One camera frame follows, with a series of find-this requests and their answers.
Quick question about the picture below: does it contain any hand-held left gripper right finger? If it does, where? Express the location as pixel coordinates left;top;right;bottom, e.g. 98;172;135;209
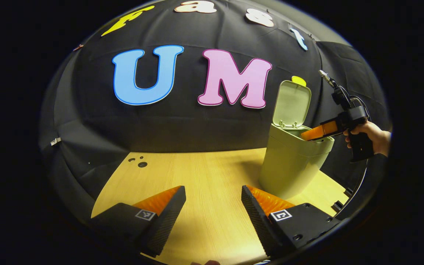
241;185;342;259

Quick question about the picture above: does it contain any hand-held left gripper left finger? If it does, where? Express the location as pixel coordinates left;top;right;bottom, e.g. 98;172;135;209
91;186;186;258

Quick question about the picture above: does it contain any pale green desktop garbage bin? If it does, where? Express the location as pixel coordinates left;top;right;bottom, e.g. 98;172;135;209
259;80;335;200

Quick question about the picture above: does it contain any wooden desktop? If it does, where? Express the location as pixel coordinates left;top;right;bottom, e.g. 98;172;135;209
91;148;349;265

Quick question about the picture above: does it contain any black backdrop cloth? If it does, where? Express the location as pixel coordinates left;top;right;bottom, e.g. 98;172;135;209
39;0;391;206

